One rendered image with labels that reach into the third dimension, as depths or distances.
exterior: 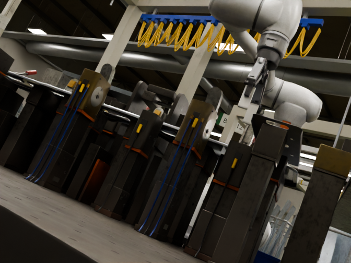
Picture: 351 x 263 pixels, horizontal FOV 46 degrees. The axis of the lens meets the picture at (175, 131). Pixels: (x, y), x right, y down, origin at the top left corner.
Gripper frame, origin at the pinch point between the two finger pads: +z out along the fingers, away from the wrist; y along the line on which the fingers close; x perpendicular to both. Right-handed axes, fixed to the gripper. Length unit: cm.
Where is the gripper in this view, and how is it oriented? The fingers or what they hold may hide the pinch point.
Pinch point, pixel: (246, 112)
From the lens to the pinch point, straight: 126.8
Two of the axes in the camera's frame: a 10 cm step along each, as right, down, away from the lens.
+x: 8.9, 3.0, -3.5
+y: -2.5, -3.3, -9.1
